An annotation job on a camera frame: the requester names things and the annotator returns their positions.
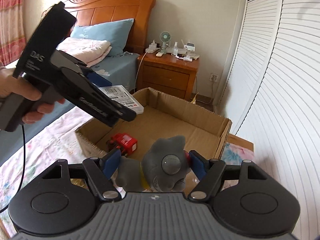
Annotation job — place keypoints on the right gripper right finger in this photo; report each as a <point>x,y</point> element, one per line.
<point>209,173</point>

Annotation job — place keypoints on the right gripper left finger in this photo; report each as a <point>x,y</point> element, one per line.
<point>99,172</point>

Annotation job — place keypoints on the red toy train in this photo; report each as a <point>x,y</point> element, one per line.
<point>124,142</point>

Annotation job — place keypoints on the grey plush toy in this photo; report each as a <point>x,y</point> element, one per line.
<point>163,168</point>

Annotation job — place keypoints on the white labelled box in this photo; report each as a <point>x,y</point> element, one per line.
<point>119,94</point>

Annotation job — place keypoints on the left hand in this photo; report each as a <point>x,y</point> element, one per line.
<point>19,86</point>

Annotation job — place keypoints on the pink folded quilt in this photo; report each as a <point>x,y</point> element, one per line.
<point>90,52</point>

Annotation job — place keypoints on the pink floral table cloth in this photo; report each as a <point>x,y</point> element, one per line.
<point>58,141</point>

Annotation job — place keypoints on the pink striped curtain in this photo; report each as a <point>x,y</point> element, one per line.
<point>12,32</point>

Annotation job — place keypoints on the blue pillow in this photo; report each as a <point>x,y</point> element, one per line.
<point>116,33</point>

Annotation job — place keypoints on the brown cardboard box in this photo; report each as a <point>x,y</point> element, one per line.
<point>164,116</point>

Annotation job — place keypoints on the wooden bed headboard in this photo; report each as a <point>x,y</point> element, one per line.
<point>91,12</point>

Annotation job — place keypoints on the white power strip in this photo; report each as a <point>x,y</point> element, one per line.
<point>153,47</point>

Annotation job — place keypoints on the white louvered closet door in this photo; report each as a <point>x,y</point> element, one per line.
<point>272,97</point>

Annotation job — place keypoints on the wooden nightstand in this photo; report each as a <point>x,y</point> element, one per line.
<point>167,74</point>

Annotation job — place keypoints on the small green desk fan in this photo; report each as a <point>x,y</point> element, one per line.
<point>165,38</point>

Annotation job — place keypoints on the clear spray bottle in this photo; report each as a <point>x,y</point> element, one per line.
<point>175,49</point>

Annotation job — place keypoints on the white phone stand device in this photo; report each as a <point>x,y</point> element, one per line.
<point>188,52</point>

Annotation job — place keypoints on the wall power socket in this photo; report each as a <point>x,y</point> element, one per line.
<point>213,78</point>

